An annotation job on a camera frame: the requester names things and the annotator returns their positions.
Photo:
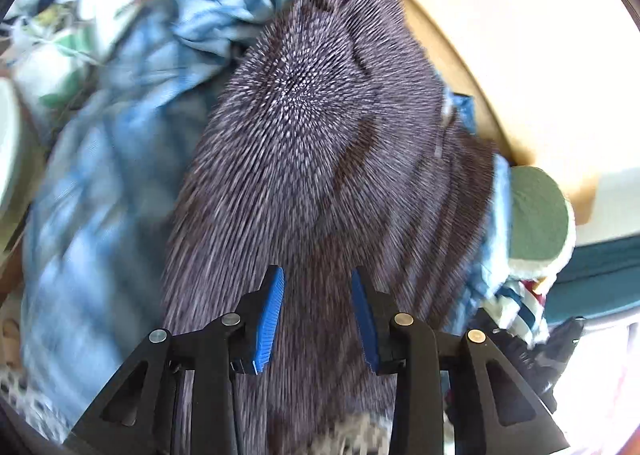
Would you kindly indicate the white green printed bag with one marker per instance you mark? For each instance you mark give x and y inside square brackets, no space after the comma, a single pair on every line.
[65,50]

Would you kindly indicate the wooden headboard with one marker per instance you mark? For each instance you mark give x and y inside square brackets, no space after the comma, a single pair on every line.
[475,35]

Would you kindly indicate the teal curtain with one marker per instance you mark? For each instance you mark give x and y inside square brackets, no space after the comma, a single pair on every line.
[595,280]

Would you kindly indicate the purple speckled knit garment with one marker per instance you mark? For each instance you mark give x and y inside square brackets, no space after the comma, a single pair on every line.
[300,135]

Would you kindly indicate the blue striped blanket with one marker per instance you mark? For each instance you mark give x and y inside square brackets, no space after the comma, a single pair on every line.
[100,235]

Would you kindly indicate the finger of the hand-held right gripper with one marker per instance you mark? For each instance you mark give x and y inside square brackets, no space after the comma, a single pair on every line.
[562,350]

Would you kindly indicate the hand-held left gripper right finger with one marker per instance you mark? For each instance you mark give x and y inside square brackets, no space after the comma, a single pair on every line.
[362,320]

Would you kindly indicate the green dotted pillow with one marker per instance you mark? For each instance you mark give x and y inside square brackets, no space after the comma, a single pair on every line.
[535,215]

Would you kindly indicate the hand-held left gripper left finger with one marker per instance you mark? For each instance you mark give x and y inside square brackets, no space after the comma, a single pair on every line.
[267,320]

